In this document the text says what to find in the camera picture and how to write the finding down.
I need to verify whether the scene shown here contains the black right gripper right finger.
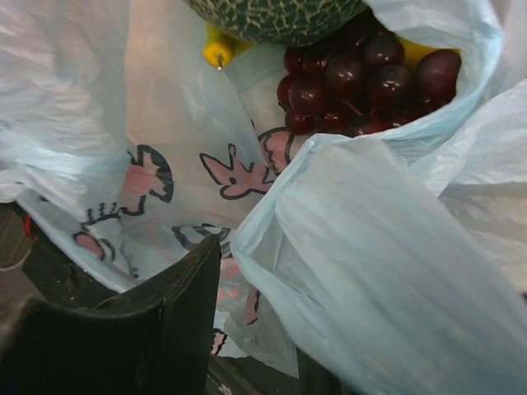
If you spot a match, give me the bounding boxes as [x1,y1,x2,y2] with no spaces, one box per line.
[296,349,342,395]

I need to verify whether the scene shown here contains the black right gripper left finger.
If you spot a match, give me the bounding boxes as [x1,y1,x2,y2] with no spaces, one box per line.
[1,235,221,394]

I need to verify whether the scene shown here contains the blue printed plastic bag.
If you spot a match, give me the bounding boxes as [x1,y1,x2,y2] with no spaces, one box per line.
[1,1,526,394]

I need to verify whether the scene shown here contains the yellow fake banana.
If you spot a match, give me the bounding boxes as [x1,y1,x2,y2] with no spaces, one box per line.
[203,24,254,71]

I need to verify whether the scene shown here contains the dark red fake grapes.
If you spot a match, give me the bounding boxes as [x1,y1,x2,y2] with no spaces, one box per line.
[277,10,462,137]

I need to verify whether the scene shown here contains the green netted fake melon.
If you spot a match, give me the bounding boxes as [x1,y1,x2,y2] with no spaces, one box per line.
[186,0,367,47]

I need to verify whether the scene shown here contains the black mounting rail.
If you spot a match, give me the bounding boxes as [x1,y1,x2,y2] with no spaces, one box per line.
[1,203,116,309]

